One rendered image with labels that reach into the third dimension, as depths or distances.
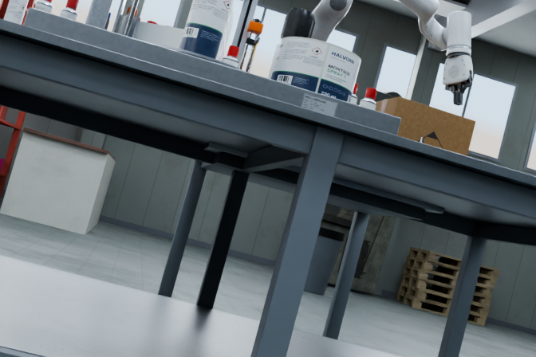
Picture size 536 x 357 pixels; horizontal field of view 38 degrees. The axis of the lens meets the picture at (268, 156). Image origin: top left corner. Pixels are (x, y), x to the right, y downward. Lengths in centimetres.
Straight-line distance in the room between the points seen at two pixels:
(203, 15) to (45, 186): 616
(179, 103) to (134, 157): 943
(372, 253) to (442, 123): 765
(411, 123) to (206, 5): 113
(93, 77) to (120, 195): 943
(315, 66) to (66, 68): 57
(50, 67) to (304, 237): 60
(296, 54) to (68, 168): 612
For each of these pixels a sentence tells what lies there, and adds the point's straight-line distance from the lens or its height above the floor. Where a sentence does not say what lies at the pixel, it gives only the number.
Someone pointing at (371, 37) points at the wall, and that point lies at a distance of 1170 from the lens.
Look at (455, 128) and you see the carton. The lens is 276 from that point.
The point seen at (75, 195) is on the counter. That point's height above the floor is 35.
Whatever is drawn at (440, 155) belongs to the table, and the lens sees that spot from 163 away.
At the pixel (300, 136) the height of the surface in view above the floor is 78.
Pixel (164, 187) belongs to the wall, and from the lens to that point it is 1099.
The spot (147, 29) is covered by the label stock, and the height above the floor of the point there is 104.
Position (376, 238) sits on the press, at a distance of 1034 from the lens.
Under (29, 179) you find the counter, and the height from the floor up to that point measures 38.
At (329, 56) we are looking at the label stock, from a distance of 180.
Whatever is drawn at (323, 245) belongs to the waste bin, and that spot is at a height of 50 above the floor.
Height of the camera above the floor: 59
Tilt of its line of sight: 5 degrees up
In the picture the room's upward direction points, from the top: 15 degrees clockwise
